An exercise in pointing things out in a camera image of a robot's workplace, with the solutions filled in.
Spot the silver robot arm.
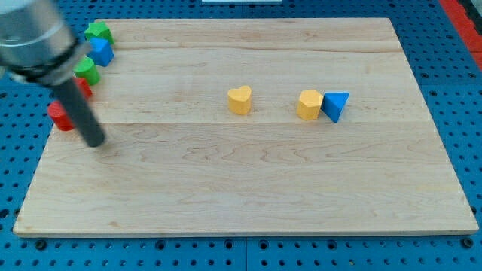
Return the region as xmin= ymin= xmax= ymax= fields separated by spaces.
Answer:
xmin=1 ymin=0 xmax=105 ymax=147

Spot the green cylinder block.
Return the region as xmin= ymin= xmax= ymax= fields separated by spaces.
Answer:
xmin=73 ymin=56 xmax=101 ymax=85

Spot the light wooden board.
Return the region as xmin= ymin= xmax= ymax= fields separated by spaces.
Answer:
xmin=14 ymin=18 xmax=479 ymax=238

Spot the blue triangle block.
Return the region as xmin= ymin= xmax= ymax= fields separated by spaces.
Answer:
xmin=321 ymin=92 xmax=349 ymax=123

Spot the blue cube block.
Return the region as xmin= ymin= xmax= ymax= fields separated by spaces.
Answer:
xmin=87 ymin=38 xmax=114 ymax=67

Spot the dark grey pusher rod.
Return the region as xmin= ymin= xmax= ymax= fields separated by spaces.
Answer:
xmin=51 ymin=78 xmax=105 ymax=148

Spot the red block behind rod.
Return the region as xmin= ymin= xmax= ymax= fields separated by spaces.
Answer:
xmin=74 ymin=78 xmax=93 ymax=100

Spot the red cylinder block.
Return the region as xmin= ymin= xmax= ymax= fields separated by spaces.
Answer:
xmin=47 ymin=100 xmax=75 ymax=132

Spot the yellow hexagon block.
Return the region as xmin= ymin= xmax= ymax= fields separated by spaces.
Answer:
xmin=296 ymin=90 xmax=324 ymax=120

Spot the yellow heart block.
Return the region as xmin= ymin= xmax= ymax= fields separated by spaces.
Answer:
xmin=227 ymin=86 xmax=252 ymax=115

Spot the red strip at edge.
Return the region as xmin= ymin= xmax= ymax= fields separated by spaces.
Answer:
xmin=439 ymin=0 xmax=481 ymax=69

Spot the green star block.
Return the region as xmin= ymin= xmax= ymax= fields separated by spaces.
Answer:
xmin=84 ymin=21 xmax=114 ymax=45

